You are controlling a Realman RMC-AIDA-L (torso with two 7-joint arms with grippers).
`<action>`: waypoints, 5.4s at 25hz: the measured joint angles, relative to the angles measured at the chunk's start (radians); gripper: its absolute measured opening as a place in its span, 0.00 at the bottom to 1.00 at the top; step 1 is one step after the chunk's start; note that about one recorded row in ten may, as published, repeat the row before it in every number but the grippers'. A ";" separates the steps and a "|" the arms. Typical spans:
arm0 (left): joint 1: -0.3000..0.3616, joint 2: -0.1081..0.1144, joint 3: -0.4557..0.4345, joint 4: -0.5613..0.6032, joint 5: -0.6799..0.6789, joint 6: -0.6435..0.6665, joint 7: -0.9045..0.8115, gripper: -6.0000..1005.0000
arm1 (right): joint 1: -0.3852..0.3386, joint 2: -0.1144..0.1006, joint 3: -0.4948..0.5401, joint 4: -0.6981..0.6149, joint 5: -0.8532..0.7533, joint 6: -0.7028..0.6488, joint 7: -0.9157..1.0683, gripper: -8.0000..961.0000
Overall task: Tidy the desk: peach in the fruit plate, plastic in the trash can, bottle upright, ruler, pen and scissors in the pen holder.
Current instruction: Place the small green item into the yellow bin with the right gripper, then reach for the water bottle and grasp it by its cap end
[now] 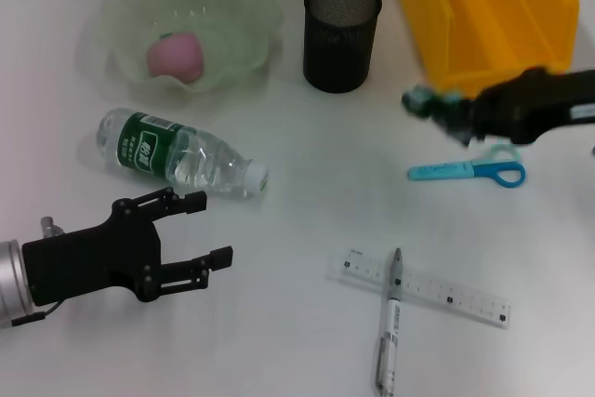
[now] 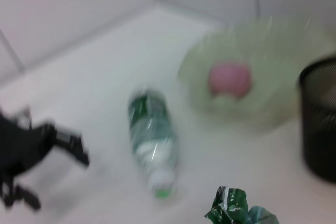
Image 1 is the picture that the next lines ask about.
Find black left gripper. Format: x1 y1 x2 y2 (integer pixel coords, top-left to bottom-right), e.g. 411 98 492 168
21 186 233 305

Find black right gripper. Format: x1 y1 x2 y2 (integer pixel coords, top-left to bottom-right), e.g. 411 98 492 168
431 66 595 148

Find green plastic wrapper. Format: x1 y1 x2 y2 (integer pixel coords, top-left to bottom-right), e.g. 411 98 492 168
401 84 466 131

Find blue scissors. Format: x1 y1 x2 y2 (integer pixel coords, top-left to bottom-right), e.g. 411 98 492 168
407 143 528 189

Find water bottle green label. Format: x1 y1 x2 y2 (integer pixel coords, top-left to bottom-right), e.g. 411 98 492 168
96 107 270 201

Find pink peach toy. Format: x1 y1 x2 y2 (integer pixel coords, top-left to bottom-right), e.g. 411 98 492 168
146 30 205 83

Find black mesh pen holder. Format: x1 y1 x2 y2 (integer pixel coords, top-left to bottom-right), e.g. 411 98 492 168
302 0 383 94

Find transparent plastic ruler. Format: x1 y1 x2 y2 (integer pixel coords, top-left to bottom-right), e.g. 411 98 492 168
324 244 512 331

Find green translucent fruit plate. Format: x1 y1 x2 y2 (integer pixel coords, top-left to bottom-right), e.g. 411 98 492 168
76 0 285 101

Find silver white pen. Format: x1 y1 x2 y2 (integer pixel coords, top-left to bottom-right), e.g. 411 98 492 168
374 246 404 396

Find yellow plastic bin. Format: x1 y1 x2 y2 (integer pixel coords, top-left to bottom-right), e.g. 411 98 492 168
399 0 581 94

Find left gripper connector cable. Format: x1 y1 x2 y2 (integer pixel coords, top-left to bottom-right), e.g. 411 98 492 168
11 215 65 326

